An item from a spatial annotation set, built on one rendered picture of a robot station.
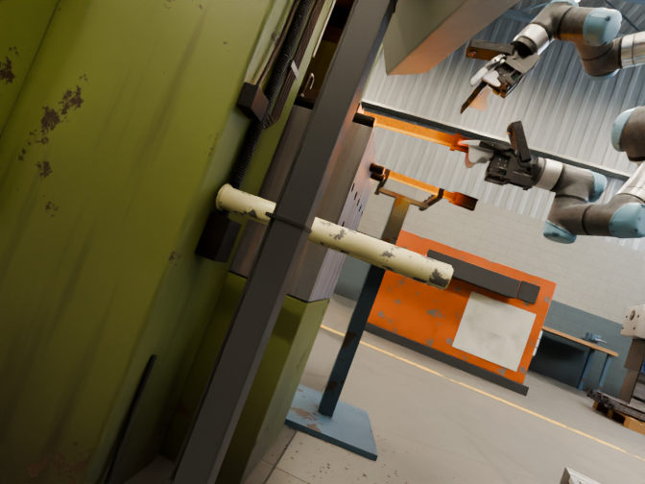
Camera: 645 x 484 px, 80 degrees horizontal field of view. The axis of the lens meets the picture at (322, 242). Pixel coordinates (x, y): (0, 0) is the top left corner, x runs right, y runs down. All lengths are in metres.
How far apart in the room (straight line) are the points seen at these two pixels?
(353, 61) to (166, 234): 0.42
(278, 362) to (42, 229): 0.55
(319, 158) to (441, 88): 9.29
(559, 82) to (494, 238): 3.69
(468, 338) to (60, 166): 4.25
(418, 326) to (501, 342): 0.89
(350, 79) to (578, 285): 9.00
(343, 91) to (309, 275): 0.51
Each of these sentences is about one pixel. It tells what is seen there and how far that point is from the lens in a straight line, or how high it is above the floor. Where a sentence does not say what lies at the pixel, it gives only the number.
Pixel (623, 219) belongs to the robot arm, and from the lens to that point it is 1.03.
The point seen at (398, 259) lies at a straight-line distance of 0.66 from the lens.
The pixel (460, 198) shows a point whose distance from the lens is 1.52.
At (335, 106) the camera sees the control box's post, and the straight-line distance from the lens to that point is 0.50.
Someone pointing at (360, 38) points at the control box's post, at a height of 0.85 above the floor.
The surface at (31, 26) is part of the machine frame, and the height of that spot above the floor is 0.80.
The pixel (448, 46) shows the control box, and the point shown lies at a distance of 0.68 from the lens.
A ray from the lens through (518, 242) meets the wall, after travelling 9.04.
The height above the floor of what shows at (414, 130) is 1.00.
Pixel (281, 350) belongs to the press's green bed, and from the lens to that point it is 0.93.
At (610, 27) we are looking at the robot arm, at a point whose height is 1.31.
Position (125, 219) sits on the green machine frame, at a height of 0.52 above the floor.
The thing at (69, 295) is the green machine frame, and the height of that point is 0.36.
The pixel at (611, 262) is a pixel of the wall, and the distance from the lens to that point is 9.68.
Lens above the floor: 0.57
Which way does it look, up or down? 3 degrees up
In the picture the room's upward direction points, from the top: 21 degrees clockwise
